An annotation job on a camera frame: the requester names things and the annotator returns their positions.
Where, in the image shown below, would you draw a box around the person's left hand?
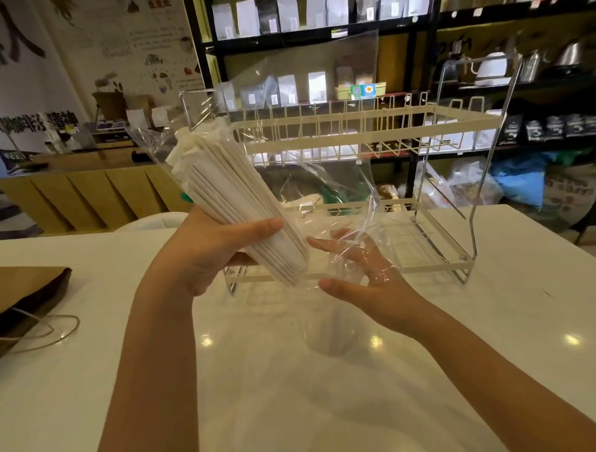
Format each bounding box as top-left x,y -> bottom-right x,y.
145,206 -> 285,298

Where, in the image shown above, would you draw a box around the person's right hand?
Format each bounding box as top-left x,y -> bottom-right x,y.
306,228 -> 422,337

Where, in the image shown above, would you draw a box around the stack of white paper bags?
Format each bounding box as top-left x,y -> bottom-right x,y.
166,116 -> 312,286

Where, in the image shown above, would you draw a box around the clear plastic bag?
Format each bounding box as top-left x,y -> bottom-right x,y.
125,29 -> 401,355

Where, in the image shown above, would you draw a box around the person's left forearm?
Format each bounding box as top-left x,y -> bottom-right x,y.
97,272 -> 222,452

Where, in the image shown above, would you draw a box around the person's right forearm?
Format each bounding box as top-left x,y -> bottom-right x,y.
405,298 -> 596,452

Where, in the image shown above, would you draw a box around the row of grey coffee pouches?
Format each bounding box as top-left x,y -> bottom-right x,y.
215,65 -> 355,111

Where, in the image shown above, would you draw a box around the clear plastic sacks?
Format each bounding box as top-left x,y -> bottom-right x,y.
413,157 -> 504,210

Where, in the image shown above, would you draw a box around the wooden counter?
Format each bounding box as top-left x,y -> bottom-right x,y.
0,133 -> 194,233

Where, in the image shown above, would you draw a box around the small green box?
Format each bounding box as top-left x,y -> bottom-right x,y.
333,82 -> 387,101

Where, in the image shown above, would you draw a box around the blue plastic bag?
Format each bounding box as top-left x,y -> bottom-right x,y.
488,154 -> 549,209

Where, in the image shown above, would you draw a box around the row of white coffee pouches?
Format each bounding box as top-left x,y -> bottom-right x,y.
210,0 -> 431,41

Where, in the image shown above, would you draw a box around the black metal shelf unit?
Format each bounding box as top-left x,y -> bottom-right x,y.
184,0 -> 596,245

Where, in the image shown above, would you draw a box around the brown paper bag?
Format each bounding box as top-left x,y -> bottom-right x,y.
0,266 -> 81,358

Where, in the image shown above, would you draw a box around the burlap coffee sack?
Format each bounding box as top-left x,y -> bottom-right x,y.
542,163 -> 596,229

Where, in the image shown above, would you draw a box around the row of black coffee pouches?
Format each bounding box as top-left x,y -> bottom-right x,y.
498,111 -> 596,146

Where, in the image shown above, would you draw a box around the white electric kettle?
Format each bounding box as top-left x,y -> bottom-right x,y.
469,51 -> 512,88

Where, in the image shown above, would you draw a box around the steel gooseneck kettle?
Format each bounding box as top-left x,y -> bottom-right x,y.
512,47 -> 552,84

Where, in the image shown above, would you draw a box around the cream wire dish rack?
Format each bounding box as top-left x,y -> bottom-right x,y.
179,55 -> 524,297

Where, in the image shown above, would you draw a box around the white wall poster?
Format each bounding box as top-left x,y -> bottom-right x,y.
44,0 -> 205,123

